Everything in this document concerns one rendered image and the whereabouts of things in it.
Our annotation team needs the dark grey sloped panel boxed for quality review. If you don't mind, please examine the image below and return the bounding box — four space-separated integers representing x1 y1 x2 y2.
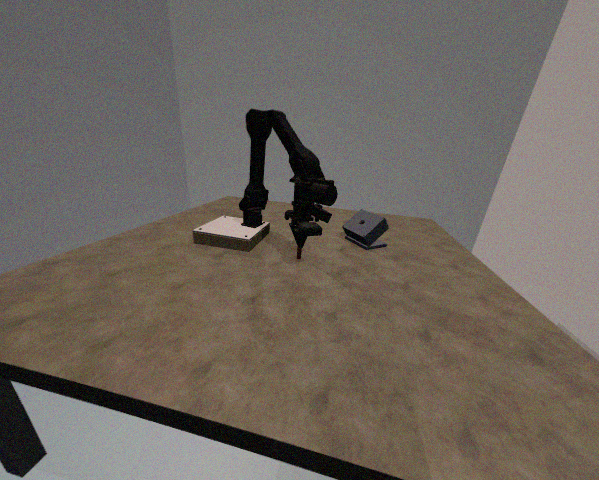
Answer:
342 209 389 250

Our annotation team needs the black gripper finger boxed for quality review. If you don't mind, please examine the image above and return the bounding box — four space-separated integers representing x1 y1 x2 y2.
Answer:
294 228 308 248
289 223 298 246

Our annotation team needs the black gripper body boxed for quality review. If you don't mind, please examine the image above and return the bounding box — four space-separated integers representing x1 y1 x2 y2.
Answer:
285 199 322 236

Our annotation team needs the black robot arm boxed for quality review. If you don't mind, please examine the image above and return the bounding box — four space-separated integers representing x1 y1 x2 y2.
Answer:
239 108 338 228

